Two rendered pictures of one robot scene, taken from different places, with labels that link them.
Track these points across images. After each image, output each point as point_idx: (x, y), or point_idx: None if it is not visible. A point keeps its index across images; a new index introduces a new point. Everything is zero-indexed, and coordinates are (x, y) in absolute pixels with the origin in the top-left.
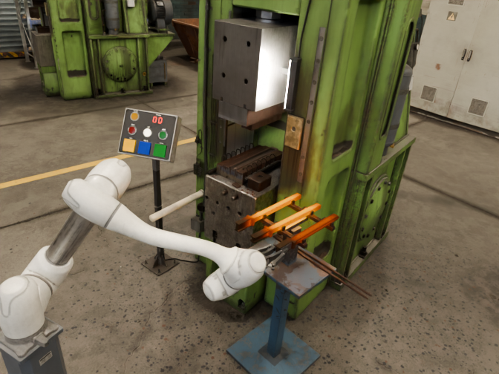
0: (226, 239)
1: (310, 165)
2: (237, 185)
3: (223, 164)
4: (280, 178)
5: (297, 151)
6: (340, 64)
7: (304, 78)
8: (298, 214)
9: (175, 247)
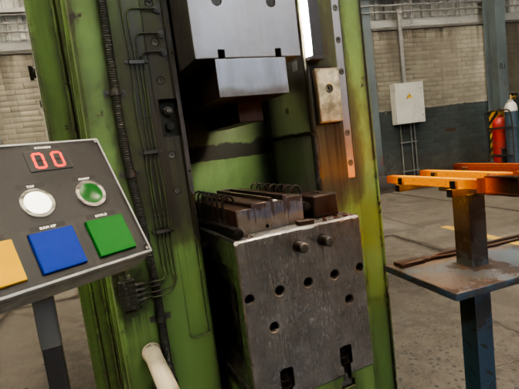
0: (318, 360)
1: (359, 141)
2: (311, 218)
3: (242, 208)
4: (323, 190)
5: (337, 126)
6: None
7: (319, 5)
8: (460, 170)
9: None
